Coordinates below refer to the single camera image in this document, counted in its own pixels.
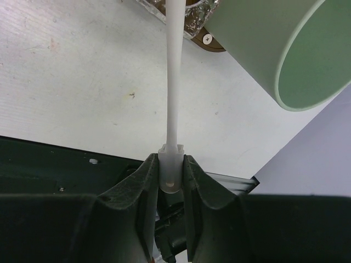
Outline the green plastic cup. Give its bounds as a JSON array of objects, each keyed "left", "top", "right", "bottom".
[{"left": 205, "top": 0, "right": 350, "bottom": 111}]

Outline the oval wooden tray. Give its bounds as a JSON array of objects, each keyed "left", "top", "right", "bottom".
[{"left": 191, "top": 28, "right": 226, "bottom": 53}]

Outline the white toothbrush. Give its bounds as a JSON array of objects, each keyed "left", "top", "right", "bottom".
[{"left": 158, "top": 1, "right": 186, "bottom": 194}]

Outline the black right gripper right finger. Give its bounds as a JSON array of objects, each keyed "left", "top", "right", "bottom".
[{"left": 183, "top": 155, "right": 250, "bottom": 262}]

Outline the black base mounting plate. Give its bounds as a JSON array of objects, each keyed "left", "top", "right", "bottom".
[{"left": 1, "top": 136, "right": 142, "bottom": 195}]

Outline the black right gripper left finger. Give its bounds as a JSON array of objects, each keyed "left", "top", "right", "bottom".
[{"left": 79, "top": 153, "right": 159, "bottom": 262}]

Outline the aluminium frame rail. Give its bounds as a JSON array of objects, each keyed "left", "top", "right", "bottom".
[{"left": 206, "top": 172, "right": 260, "bottom": 195}]

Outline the clear textured plastic box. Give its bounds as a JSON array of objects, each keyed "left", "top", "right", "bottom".
[{"left": 137, "top": 0, "right": 221, "bottom": 39}]

